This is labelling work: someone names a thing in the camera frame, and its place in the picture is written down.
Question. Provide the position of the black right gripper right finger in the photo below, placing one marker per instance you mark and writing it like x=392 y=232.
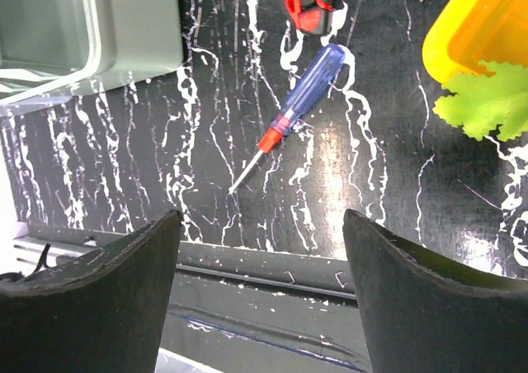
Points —
x=423 y=312

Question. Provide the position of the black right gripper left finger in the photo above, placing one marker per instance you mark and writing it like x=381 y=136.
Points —
x=101 y=312

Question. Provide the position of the blue handled screwdriver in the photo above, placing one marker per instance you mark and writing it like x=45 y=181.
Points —
x=301 y=99

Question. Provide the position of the clear and green toolbox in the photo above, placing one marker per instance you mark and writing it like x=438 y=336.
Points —
x=53 y=50

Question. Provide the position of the green celery stalk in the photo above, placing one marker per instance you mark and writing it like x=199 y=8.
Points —
x=482 y=103

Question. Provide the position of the yellow plastic bin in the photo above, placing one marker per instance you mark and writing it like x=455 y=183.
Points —
x=469 y=33

